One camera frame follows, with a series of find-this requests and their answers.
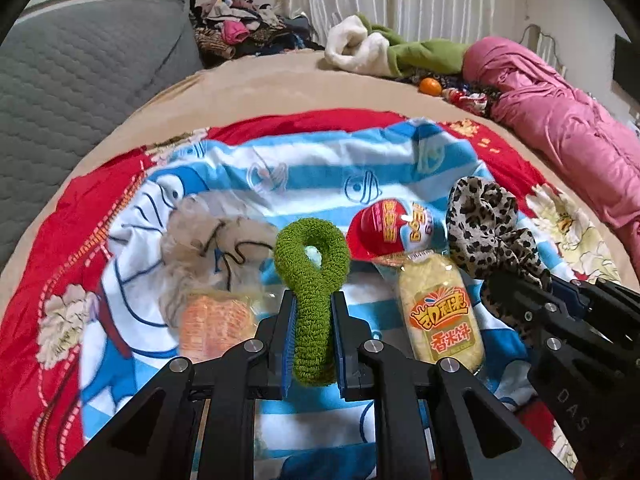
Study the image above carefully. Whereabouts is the pink quilt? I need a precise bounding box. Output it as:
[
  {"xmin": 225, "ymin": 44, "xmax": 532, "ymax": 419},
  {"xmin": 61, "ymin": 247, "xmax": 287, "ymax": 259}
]
[{"xmin": 462, "ymin": 37, "xmax": 640, "ymax": 281}]

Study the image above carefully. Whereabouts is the green fuzzy scrunchie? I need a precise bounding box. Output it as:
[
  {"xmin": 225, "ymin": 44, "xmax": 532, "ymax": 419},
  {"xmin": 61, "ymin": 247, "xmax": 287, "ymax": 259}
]
[{"xmin": 274, "ymin": 219, "xmax": 351, "ymax": 387}]

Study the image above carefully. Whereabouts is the dark patterned cloth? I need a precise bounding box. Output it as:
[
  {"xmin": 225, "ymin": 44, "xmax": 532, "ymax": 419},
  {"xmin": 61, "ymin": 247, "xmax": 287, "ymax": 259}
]
[{"xmin": 400, "ymin": 72, "xmax": 501, "ymax": 116}]

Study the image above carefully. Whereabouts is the blue striped cartoon towel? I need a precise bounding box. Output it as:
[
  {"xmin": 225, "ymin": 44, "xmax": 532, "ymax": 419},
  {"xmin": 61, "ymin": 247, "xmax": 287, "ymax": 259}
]
[{"xmin": 80, "ymin": 117, "xmax": 566, "ymax": 480}]

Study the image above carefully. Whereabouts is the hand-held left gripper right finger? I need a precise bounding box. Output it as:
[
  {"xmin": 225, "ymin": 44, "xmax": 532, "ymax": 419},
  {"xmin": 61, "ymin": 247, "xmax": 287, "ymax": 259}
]
[{"xmin": 330, "ymin": 291, "xmax": 576, "ymax": 480}]

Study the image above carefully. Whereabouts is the pile of clothes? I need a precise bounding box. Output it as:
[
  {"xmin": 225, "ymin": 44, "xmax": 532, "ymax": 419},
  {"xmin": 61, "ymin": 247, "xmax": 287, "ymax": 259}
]
[{"xmin": 180, "ymin": 0, "xmax": 326, "ymax": 68}]

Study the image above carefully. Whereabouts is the white curtain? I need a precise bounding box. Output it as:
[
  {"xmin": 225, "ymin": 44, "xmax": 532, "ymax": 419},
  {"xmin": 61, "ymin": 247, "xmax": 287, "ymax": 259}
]
[{"xmin": 277, "ymin": 0, "xmax": 496, "ymax": 48}]

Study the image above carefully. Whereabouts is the orange rice cracker packet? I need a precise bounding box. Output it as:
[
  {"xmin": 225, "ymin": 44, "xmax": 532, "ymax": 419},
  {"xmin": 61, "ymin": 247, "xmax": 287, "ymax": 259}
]
[{"xmin": 177, "ymin": 292, "xmax": 258, "ymax": 361}]

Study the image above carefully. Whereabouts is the red floral blanket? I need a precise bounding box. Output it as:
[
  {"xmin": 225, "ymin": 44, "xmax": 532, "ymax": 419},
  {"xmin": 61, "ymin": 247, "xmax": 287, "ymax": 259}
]
[{"xmin": 0, "ymin": 109, "xmax": 621, "ymax": 480}]

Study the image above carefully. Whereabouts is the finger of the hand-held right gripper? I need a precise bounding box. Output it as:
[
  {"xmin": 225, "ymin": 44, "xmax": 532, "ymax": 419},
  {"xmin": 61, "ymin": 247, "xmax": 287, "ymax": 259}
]
[
  {"xmin": 482, "ymin": 270, "xmax": 622, "ymax": 357},
  {"xmin": 551, "ymin": 276, "xmax": 640, "ymax": 337}
]

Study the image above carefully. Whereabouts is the green and white fleece garment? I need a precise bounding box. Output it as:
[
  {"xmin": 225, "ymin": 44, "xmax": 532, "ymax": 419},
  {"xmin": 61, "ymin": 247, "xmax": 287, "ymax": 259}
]
[{"xmin": 325, "ymin": 14, "xmax": 471, "ymax": 78}]

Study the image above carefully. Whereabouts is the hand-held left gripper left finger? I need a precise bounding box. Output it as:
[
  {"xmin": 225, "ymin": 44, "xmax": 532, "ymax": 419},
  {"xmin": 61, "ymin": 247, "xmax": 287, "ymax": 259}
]
[{"xmin": 57, "ymin": 290, "xmax": 298, "ymax": 480}]

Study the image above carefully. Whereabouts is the black television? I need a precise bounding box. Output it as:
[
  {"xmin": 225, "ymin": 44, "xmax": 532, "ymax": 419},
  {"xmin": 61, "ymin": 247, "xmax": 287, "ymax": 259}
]
[{"xmin": 612, "ymin": 34, "xmax": 640, "ymax": 98}]

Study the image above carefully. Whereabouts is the grey quilted headboard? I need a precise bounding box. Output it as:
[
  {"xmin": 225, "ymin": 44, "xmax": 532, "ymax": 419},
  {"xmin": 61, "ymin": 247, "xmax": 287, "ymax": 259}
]
[{"xmin": 0, "ymin": 0, "xmax": 205, "ymax": 271}]

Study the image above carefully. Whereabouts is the leopard print scrunchie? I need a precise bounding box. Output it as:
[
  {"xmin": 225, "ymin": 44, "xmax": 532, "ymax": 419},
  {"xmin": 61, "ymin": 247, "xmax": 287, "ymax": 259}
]
[{"xmin": 445, "ymin": 176, "xmax": 553, "ymax": 341}]

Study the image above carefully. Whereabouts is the red and white chocolate egg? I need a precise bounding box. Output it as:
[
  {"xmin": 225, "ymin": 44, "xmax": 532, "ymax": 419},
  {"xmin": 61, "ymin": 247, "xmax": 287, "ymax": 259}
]
[{"xmin": 346, "ymin": 199, "xmax": 448, "ymax": 261}]

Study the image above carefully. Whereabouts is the yellow rice cracker packet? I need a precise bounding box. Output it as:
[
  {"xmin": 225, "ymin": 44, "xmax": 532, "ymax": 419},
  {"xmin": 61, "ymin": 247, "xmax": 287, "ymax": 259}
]
[{"xmin": 397, "ymin": 252, "xmax": 486, "ymax": 376}]

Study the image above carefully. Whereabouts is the beige sheer scrunchie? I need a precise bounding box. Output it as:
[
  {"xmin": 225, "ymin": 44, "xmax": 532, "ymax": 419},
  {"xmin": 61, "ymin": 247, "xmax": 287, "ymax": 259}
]
[{"xmin": 159, "ymin": 196, "xmax": 278, "ymax": 321}]

